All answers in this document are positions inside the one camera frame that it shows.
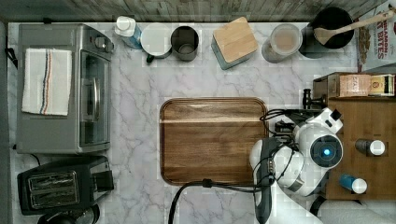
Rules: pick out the striped white dish towel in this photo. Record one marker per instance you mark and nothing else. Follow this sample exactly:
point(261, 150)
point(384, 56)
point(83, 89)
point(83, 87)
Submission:
point(47, 81)

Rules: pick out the dark grey cup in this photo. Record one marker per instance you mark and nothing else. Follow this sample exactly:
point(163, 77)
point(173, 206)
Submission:
point(185, 42)

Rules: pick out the white mug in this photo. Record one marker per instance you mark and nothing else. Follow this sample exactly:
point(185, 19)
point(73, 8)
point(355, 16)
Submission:
point(156, 41)

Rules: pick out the white capped blue bottle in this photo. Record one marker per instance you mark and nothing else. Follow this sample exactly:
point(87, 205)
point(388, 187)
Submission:
point(129, 31)

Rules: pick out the black toaster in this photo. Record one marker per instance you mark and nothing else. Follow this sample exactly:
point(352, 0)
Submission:
point(69, 184)

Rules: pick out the glass jar with lid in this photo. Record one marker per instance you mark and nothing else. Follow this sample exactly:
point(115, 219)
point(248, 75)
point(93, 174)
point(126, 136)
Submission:
point(284, 41)

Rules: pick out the black drawer handle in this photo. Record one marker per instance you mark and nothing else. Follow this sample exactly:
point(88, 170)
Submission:
point(308, 101)

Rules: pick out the black round appliance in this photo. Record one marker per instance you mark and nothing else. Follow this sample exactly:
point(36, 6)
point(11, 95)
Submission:
point(80, 216)

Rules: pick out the silver toaster oven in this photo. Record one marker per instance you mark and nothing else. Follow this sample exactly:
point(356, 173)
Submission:
point(86, 127)

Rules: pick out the white paper towel roll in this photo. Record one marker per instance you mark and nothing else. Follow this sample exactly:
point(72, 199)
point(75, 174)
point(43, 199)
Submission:
point(345, 212)

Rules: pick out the wooden cutting board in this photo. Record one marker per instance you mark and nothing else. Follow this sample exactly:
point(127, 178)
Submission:
point(209, 138)

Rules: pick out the black utensil pot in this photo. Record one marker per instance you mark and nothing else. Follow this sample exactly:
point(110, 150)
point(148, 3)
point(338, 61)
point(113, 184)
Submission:
point(330, 18)

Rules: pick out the blue shaker white cap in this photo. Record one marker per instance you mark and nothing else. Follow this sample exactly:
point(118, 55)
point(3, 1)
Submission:
point(350, 182)

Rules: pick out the wooden drawer cabinet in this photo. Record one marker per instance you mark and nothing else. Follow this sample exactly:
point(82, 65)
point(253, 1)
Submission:
point(370, 118)

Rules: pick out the wooden lid blue box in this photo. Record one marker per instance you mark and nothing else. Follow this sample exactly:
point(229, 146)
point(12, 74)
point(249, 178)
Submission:
point(234, 43)

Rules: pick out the cereal box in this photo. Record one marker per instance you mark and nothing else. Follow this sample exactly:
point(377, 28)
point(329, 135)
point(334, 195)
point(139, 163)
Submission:
point(377, 47)

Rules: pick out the grey shaker white cap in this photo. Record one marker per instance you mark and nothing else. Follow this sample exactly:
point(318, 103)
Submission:
point(371, 147)

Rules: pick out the wooden spoon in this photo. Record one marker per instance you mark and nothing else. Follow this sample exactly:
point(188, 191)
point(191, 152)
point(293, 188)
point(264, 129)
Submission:
point(342, 28)

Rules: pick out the pink tea box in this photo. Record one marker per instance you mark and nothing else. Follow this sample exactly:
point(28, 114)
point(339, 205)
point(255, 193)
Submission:
point(354, 85)

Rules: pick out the yellow tea box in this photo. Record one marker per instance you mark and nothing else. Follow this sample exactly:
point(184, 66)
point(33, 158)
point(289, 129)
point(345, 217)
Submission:
point(382, 85)

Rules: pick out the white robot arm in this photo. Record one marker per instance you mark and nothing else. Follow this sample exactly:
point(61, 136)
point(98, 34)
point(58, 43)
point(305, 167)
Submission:
point(301, 164)

